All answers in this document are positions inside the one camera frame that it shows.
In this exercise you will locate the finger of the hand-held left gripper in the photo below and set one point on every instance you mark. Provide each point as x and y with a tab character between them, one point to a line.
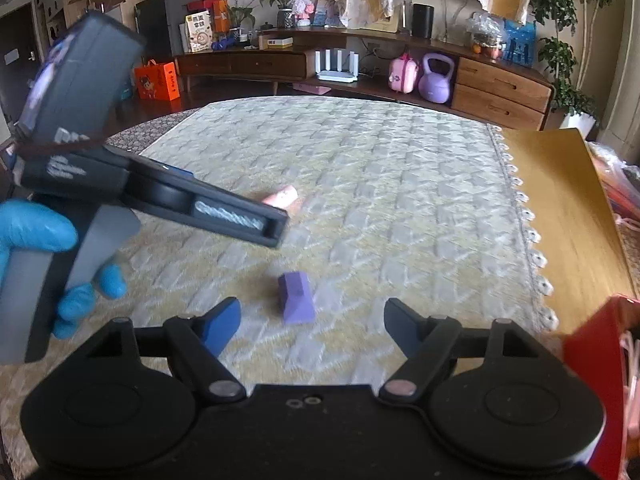
175	170

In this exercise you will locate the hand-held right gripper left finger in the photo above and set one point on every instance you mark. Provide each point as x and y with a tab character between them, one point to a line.
222	325

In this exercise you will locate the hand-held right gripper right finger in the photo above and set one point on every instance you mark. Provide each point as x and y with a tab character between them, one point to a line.
402	327

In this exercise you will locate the purple block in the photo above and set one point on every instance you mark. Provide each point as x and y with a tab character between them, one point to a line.
297	300

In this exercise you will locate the pink small toy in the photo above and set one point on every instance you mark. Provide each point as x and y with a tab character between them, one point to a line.
285	197

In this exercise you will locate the red tin box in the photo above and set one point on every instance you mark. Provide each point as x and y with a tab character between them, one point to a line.
590	360

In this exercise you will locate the person's left hand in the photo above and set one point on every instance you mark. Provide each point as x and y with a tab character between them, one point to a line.
35	225

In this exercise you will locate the teal can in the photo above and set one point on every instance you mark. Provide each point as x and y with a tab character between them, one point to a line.
126	91

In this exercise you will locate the orange gift bag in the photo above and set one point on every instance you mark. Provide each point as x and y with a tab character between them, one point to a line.
157	82

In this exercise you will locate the black mini fridge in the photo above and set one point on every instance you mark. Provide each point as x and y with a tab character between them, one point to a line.
160	25

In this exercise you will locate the cartoon snack box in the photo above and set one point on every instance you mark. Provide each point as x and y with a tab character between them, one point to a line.
197	32

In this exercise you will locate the beige quilted tablecloth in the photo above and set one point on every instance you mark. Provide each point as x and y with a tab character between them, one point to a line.
350	185

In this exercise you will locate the red orange paper bag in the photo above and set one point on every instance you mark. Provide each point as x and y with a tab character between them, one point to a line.
220	15

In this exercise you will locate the flat yellow white box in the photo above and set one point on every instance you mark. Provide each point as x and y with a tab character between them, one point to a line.
276	42

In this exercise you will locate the white router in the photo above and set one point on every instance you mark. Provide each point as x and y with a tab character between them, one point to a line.
337	75

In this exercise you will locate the yellow table runner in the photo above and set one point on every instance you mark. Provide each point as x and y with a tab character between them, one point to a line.
565	210

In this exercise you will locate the lace floral tablecloth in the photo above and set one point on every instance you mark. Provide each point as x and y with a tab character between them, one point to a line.
631	260

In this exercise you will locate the purple kettlebell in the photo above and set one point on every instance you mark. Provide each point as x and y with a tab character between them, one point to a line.
436	85

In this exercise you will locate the pink toy suitcase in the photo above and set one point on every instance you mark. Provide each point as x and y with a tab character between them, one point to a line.
404	75

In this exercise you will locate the wooden television cabinet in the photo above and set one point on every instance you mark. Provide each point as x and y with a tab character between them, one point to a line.
495	85

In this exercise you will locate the stack of plastic folders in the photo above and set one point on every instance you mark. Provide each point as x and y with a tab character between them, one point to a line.
620	180

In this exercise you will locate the black speaker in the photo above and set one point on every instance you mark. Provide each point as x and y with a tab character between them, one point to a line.
422	21

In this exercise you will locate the clear bag of fruit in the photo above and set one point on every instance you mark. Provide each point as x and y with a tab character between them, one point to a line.
487	35

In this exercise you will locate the blue gift bag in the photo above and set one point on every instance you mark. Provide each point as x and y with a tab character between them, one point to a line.
519	42

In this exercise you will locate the tall potted plant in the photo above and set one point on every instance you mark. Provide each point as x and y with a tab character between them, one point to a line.
565	60

